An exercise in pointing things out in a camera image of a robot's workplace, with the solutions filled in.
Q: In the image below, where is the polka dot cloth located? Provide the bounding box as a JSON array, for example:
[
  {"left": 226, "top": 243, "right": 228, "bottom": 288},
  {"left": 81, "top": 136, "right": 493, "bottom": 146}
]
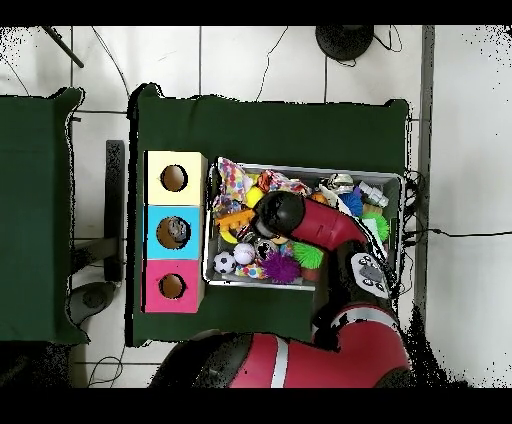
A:
[
  {"left": 213, "top": 156, "right": 254, "bottom": 213},
  {"left": 257, "top": 169, "right": 311, "bottom": 197}
]

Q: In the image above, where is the silver wire mesh bin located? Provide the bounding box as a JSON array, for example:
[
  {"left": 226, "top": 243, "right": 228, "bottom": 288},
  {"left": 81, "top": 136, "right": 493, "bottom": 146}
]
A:
[{"left": 202, "top": 161, "right": 405, "bottom": 296}]

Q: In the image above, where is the crushed silver can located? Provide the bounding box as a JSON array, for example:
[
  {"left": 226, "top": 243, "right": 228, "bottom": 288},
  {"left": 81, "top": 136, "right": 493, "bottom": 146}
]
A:
[{"left": 254, "top": 238, "right": 279, "bottom": 261}]

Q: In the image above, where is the black upright stand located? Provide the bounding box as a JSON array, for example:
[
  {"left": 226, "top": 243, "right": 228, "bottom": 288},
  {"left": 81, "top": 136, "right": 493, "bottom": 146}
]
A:
[{"left": 71, "top": 139, "right": 126, "bottom": 283}]

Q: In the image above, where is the black round stand base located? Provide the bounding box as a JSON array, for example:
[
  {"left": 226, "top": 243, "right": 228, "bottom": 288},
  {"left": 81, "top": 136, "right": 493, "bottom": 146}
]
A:
[{"left": 314, "top": 25, "right": 376, "bottom": 62}]

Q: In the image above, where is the grey floor cable cover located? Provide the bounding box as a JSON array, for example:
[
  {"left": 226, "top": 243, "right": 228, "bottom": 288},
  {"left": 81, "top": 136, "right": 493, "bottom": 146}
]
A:
[{"left": 413, "top": 25, "right": 436, "bottom": 309}]

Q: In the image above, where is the wooden three-hole box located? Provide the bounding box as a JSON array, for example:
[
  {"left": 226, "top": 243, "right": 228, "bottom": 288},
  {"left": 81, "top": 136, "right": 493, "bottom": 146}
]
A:
[{"left": 142, "top": 150, "right": 209, "bottom": 314}]

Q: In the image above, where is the small soccer ball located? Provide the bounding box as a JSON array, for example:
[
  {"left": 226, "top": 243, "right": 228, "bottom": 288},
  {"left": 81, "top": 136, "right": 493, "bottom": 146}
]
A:
[{"left": 212, "top": 250, "right": 238, "bottom": 275}]

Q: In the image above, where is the thin black cable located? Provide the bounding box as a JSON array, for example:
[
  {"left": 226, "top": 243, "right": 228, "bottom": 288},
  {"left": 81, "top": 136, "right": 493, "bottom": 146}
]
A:
[
  {"left": 255, "top": 25, "right": 290, "bottom": 103},
  {"left": 90, "top": 25, "right": 131, "bottom": 99}
]

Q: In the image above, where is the green spiky ball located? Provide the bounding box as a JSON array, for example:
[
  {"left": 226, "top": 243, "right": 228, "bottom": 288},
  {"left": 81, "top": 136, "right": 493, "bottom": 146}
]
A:
[
  {"left": 291, "top": 240, "right": 324, "bottom": 270},
  {"left": 361, "top": 211, "right": 390, "bottom": 242}
]

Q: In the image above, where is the purple spiky ball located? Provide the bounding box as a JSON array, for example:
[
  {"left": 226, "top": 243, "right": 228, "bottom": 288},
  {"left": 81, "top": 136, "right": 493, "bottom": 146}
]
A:
[{"left": 260, "top": 252, "right": 301, "bottom": 284}]

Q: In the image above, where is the black tripod leg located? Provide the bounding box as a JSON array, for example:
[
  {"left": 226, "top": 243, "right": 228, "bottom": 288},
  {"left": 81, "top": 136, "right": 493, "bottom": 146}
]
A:
[{"left": 41, "top": 25, "right": 86, "bottom": 69}]

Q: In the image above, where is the crushed cream can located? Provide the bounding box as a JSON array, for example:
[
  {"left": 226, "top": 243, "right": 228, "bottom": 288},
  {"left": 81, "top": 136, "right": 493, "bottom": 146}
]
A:
[{"left": 327, "top": 173, "right": 355, "bottom": 192}]

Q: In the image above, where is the black power cable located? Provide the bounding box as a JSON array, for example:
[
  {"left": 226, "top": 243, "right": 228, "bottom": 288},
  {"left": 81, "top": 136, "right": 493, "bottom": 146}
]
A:
[{"left": 401, "top": 226, "right": 512, "bottom": 241}]

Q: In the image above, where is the dark green table cloth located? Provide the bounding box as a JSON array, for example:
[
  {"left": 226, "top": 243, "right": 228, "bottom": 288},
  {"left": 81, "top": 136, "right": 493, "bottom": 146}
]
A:
[
  {"left": 0, "top": 86, "right": 90, "bottom": 346},
  {"left": 125, "top": 82, "right": 411, "bottom": 348}
]

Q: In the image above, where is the grey oval floor object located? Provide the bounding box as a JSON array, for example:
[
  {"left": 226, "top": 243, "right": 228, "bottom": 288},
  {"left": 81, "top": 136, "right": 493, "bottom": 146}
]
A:
[{"left": 65, "top": 280, "right": 118, "bottom": 326}]

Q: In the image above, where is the orange block toy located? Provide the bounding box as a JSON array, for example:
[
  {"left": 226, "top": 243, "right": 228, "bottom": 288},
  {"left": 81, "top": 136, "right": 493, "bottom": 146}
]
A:
[{"left": 214, "top": 208, "right": 257, "bottom": 233}]

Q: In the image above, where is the white baseball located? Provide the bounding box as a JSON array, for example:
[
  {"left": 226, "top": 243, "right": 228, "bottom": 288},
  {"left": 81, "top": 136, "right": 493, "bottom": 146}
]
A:
[{"left": 232, "top": 242, "right": 257, "bottom": 266}]

